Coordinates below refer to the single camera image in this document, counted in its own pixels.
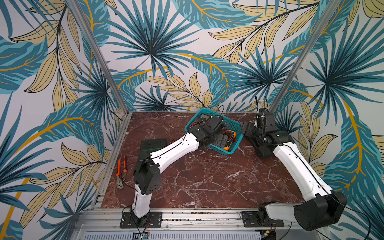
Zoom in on yellow orange multimeter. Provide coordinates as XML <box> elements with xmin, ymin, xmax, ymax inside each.
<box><xmin>223</xmin><ymin>130</ymin><xmax>237</xmax><ymax>151</ymax></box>

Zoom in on green black device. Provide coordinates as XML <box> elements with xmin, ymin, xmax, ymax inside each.
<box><xmin>140</xmin><ymin>139</ymin><xmax>167</xmax><ymax>153</ymax></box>

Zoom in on dark red multimeter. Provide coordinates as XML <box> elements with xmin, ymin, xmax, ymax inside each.
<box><xmin>188</xmin><ymin>114</ymin><xmax>212</xmax><ymax>129</ymax></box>

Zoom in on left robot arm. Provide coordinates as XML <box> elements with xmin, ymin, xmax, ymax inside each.
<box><xmin>130</xmin><ymin>115</ymin><xmax>225</xmax><ymax>224</ymax></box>

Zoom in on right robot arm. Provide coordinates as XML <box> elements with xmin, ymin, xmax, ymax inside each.
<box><xmin>243</xmin><ymin>108</ymin><xmax>347</xmax><ymax>231</ymax></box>

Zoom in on teal plastic basket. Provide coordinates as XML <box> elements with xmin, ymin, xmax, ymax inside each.
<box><xmin>185</xmin><ymin>108</ymin><xmax>244</xmax><ymax>156</ymax></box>

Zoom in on black case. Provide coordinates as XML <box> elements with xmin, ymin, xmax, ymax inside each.
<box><xmin>246</xmin><ymin>131</ymin><xmax>289</xmax><ymax>159</ymax></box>

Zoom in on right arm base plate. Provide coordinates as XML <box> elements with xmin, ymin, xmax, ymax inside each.
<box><xmin>240</xmin><ymin>211</ymin><xmax>285</xmax><ymax>229</ymax></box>

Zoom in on aluminium front rail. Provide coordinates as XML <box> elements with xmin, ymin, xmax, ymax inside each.
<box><xmin>70</xmin><ymin>208</ymin><xmax>331</xmax><ymax>240</ymax></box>

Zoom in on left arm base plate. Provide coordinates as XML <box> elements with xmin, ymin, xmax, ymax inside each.
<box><xmin>120</xmin><ymin>212</ymin><xmax>163</xmax><ymax>229</ymax></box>

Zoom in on orange handled pliers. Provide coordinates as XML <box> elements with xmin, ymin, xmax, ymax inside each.
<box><xmin>116</xmin><ymin>156</ymin><xmax>128</xmax><ymax>190</ymax></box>

